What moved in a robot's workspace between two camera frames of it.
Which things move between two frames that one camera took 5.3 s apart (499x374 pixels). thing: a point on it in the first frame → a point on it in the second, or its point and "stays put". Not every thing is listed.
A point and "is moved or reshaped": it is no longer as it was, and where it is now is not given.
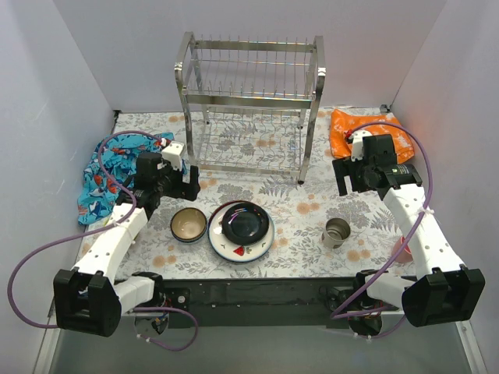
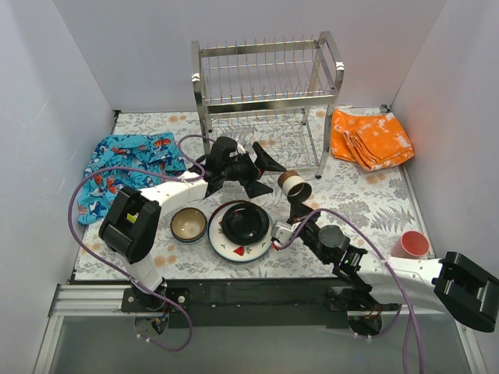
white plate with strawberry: x=237 y=252 stays put
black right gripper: x=344 y=176 → x=302 y=213
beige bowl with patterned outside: x=188 y=225 stays put
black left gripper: x=190 y=183 → x=253 y=170
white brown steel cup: x=337 y=231 is moved or reshaped
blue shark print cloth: x=101 y=199 stays put
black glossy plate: x=244 y=224 stays put
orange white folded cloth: x=342 y=120 stays put
